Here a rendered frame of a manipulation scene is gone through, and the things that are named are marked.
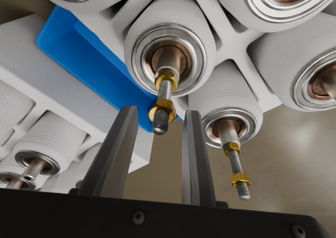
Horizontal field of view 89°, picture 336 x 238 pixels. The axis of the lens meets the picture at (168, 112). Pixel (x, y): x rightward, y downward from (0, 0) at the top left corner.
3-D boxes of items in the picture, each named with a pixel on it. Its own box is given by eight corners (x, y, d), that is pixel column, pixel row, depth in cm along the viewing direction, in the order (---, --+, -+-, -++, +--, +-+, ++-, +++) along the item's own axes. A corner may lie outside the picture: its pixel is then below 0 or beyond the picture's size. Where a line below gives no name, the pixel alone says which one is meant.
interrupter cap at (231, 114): (194, 143, 26) (194, 147, 25) (201, 103, 21) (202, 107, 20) (245, 147, 25) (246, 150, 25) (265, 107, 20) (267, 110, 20)
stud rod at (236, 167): (223, 139, 22) (237, 200, 16) (225, 134, 21) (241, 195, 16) (231, 139, 22) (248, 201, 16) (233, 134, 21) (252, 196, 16)
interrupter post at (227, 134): (215, 133, 24) (218, 152, 21) (218, 120, 22) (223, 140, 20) (232, 134, 24) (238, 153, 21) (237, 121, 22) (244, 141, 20)
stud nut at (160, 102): (162, 92, 11) (161, 100, 10) (181, 107, 12) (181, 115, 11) (144, 109, 12) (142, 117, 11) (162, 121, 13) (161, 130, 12)
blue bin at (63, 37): (66, 25, 40) (32, 43, 30) (93, -13, 34) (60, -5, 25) (156, 106, 53) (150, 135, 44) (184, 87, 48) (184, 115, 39)
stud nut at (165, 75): (166, 66, 14) (165, 71, 13) (181, 79, 15) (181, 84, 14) (151, 81, 15) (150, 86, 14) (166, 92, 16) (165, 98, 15)
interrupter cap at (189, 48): (154, 101, 21) (153, 104, 20) (117, 43, 17) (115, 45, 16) (215, 79, 18) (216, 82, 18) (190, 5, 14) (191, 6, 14)
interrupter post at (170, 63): (163, 76, 19) (160, 93, 16) (153, 56, 17) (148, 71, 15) (184, 67, 18) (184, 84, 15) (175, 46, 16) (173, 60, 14)
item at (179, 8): (163, 54, 35) (150, 110, 22) (138, 5, 30) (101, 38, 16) (208, 34, 32) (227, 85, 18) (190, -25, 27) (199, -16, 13)
